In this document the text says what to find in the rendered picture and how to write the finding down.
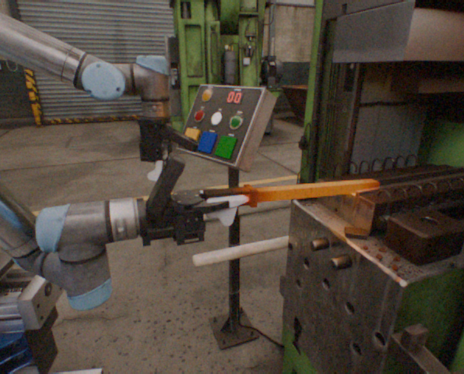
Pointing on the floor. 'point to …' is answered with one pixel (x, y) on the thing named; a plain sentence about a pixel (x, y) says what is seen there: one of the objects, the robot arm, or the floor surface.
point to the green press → (219, 51)
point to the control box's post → (233, 259)
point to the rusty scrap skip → (297, 100)
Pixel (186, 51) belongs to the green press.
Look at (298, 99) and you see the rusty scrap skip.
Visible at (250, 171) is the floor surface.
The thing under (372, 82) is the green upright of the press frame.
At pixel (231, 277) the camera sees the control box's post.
